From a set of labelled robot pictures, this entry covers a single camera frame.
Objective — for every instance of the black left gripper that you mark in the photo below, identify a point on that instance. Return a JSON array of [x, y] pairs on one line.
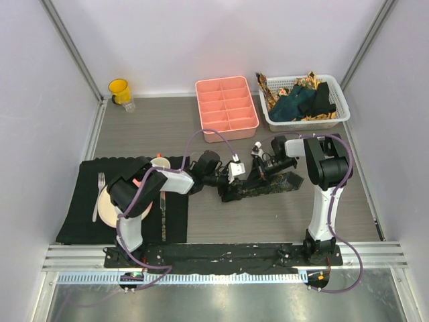
[[231, 194]]

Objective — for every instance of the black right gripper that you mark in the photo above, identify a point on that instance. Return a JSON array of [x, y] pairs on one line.
[[258, 176]]

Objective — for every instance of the dark patterned necktie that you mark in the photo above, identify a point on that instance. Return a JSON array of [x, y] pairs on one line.
[[277, 183]]

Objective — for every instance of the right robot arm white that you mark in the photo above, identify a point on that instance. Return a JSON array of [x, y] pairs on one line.
[[329, 164]]

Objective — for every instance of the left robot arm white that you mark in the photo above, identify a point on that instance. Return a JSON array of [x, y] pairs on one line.
[[132, 190]]

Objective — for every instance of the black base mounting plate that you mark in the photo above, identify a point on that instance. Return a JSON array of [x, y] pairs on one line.
[[229, 259]]

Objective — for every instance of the black scalloped placemat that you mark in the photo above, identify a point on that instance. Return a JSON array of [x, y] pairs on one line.
[[79, 229]]

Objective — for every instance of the orange mug white inside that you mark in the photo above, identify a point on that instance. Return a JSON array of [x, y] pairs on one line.
[[160, 161]]

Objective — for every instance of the teal green tie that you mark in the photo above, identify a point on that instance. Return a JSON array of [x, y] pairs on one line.
[[286, 108]]

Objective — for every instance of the pink divided organizer tray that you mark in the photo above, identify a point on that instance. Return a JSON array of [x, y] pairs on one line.
[[226, 105]]

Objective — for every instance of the yellow floral tie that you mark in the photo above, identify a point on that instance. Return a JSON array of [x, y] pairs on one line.
[[310, 82]]

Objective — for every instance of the white plastic basket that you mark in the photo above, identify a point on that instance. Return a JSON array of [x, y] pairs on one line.
[[336, 96]]

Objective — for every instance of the black tie in basket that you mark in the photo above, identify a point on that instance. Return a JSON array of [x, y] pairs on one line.
[[319, 103]]

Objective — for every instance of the pink and cream plate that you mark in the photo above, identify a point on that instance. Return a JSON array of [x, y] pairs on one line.
[[106, 210]]

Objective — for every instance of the silver fork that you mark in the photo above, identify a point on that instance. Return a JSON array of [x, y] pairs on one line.
[[100, 185]]

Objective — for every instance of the clear small glass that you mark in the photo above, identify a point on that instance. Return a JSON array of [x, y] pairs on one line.
[[129, 106]]

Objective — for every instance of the yellow plastic cup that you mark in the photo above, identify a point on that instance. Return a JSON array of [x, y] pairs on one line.
[[121, 93]]

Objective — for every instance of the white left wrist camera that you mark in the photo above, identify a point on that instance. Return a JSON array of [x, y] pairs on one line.
[[235, 169]]

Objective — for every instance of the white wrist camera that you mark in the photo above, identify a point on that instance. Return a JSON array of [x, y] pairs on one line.
[[235, 169], [257, 152]]

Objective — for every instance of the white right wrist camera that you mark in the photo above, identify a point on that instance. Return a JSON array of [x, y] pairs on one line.
[[257, 152]]

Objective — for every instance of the knife with patterned handle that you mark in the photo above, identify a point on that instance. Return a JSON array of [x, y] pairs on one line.
[[163, 212]]

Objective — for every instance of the aluminium frame rail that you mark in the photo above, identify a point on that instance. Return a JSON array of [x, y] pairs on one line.
[[102, 265]]

